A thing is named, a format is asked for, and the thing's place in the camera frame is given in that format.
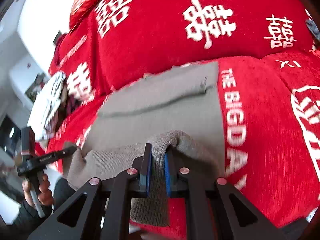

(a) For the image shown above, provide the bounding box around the blue-grey crumpled towel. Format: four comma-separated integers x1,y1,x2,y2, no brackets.
305,19,320,42

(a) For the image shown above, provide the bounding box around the red sofa back cover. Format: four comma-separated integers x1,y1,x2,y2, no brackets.
49,0,312,101

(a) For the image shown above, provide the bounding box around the light patterned clothes pile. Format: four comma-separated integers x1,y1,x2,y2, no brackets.
27,71,66,142

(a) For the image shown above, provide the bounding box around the person's left hand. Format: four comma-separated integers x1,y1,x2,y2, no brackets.
22,173,54,207

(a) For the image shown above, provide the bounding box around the red sofa seat cover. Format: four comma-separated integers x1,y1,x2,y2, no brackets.
46,50,319,226

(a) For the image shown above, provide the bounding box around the grey knitted garment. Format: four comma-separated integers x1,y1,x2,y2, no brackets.
63,61,225,226

